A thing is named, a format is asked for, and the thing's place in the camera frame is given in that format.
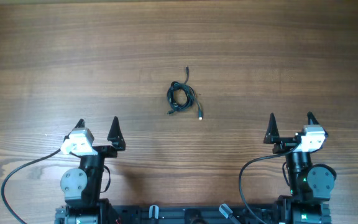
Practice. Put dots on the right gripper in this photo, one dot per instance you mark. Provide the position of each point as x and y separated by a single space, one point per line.
288 144

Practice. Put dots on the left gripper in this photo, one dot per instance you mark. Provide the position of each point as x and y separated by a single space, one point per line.
117 144

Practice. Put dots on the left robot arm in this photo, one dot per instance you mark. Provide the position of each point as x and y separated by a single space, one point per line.
82 185

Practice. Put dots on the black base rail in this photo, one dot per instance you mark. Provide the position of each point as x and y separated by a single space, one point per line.
258 213

